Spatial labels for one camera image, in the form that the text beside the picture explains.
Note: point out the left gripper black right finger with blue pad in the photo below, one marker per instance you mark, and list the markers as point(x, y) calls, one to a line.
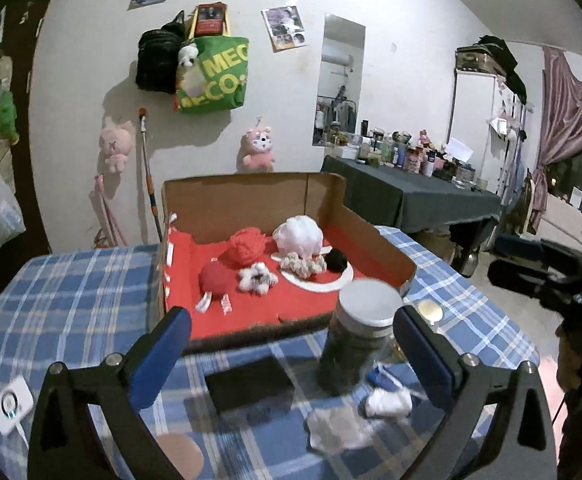
point(496, 422)

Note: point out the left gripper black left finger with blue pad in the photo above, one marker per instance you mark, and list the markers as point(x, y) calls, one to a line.
point(64, 442)

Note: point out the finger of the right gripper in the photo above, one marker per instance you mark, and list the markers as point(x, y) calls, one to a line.
point(546, 287)

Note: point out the round tan powder puff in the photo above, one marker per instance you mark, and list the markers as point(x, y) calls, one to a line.
point(184, 454)

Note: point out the white sock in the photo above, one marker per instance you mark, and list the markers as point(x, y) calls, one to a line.
point(388, 404)

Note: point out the white plush sheep with bow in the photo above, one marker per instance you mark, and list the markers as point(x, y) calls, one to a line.
point(257, 279)

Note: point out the pink mesh bath pouf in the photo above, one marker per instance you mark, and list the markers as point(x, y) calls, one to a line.
point(244, 248)

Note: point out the black scrunchie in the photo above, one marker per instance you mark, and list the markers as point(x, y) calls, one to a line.
point(336, 261)

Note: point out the cream knitted scrunchie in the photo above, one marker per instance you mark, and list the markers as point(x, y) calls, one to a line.
point(303, 268)

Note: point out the white mesh bath pouf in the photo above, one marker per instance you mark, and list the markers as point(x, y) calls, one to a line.
point(301, 235)

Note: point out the blue plaid tablecloth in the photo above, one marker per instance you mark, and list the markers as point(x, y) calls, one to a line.
point(77, 308)

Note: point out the small glass jar gold contents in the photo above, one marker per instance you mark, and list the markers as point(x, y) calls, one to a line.
point(431, 311)

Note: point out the floral beauty cream tin box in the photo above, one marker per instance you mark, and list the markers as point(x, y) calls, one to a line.
point(260, 386)

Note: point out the large glass jar dark contents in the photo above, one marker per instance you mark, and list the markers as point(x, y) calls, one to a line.
point(361, 325)

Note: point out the dark green covered side table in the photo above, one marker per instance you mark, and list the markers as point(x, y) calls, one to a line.
point(410, 202)

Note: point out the pink curtain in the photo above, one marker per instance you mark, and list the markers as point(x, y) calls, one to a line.
point(561, 126)

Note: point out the white wardrobe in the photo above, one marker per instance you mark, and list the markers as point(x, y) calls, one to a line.
point(480, 126)

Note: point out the cardboard box red lining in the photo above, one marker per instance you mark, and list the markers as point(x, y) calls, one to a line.
point(202, 213)

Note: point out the white plastic bag on door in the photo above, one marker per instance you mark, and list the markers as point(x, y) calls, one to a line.
point(11, 220)

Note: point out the pink plush toy behind box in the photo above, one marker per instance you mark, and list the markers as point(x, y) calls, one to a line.
point(257, 150)

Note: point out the green plush toy on door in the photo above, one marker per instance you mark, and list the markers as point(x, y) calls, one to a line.
point(8, 118)

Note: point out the black hanging bag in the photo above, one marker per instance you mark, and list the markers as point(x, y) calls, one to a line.
point(157, 57)

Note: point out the small panda plush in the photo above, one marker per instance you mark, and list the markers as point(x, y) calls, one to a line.
point(187, 55)

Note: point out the green tote bag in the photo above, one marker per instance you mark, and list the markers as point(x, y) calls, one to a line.
point(218, 80)

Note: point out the white round device with cable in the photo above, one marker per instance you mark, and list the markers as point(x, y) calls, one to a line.
point(16, 401)

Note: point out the pink plush bunny on wall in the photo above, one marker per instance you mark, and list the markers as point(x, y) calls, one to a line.
point(116, 143)

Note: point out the wall mirror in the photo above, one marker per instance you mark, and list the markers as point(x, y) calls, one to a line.
point(340, 76)

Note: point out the photo collage on wall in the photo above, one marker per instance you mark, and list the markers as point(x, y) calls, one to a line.
point(285, 28)

